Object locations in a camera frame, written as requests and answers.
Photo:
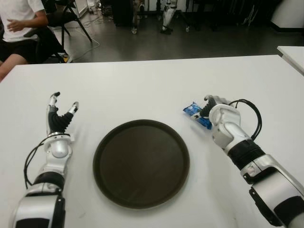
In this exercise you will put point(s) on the white display board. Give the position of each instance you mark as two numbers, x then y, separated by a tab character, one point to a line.
82	6

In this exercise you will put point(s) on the right silver black robot arm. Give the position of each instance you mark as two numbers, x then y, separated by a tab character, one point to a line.
261	175

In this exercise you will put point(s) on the white humanoid robot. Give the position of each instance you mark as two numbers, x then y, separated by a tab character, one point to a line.
167	17

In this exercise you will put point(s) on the black cabinet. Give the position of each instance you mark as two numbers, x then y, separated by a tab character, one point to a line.
123	12

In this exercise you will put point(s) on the seated person in white shirt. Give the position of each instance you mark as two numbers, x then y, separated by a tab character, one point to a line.
16	26

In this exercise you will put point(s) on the black office chair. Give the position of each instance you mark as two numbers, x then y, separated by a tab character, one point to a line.
47	45

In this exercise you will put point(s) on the blue Oreo cookie packet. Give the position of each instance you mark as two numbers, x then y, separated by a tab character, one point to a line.
192	109

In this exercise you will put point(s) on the black wheeled robot gantry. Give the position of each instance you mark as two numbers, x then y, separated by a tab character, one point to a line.
135	23

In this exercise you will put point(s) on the left silver black robot arm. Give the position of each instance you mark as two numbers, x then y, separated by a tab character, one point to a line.
57	152

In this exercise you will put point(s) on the round dark brown tray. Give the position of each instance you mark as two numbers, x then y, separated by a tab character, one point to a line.
142	166

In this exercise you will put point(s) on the black folding chair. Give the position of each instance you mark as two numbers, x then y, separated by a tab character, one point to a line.
64	19

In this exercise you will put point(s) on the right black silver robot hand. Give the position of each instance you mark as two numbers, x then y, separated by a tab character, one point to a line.
209	109

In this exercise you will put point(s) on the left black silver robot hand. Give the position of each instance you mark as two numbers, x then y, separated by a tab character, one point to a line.
57	123

